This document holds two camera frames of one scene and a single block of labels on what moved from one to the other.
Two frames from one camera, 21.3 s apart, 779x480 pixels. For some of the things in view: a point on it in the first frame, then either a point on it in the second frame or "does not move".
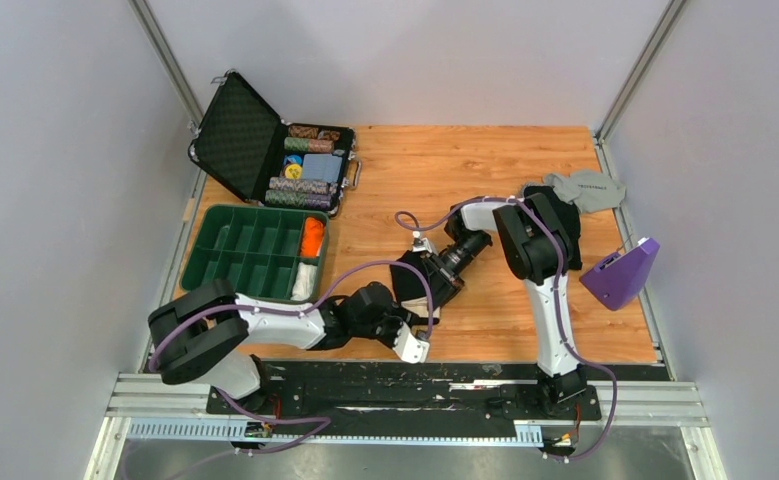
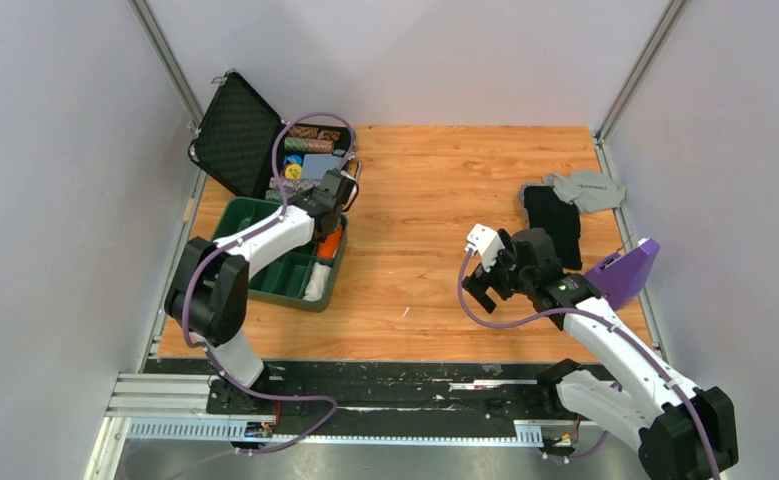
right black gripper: (447, 283) → (476, 285)
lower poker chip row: (300, 193) does not move
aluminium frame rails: (174, 406) does not move
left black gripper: (400, 315) → (322, 238)
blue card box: (323, 168) does not move
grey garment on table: (588, 190) does not move
